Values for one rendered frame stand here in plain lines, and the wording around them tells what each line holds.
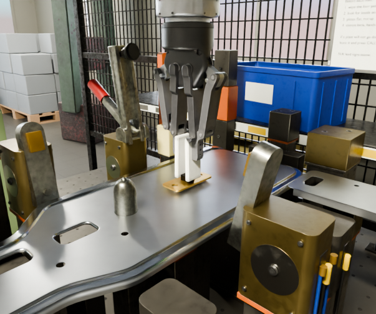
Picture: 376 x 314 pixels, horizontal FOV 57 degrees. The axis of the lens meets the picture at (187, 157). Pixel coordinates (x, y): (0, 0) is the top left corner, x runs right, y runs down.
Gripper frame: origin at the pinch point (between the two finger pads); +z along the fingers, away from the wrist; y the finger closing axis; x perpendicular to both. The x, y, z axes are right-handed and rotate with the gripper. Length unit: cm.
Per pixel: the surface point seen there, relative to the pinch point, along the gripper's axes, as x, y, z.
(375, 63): 54, 10, -12
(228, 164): 11.9, -0.5, 4.7
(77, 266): -23.8, 6.4, 4.7
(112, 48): -1.8, -15.9, -16.2
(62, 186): 16, -79, 35
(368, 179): 254, -35, 93
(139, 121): 1.1, -13.2, -3.4
